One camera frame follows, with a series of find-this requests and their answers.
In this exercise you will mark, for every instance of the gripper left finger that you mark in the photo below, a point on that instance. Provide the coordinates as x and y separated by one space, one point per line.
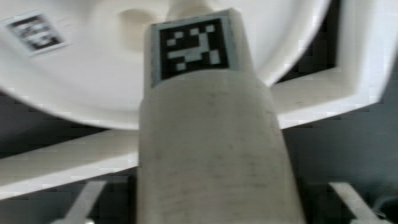
77 214

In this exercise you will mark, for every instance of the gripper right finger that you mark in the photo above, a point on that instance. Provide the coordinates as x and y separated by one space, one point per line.
365 216

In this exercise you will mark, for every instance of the white cylindrical table leg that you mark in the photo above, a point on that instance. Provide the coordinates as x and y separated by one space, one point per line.
215 177

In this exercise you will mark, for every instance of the white round table top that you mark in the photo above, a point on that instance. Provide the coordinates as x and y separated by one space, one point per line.
71 49

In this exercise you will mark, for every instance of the white right fence block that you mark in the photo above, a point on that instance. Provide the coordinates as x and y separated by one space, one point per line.
345 88

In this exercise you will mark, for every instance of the white front fence rail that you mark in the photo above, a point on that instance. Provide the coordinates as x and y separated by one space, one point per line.
68 162

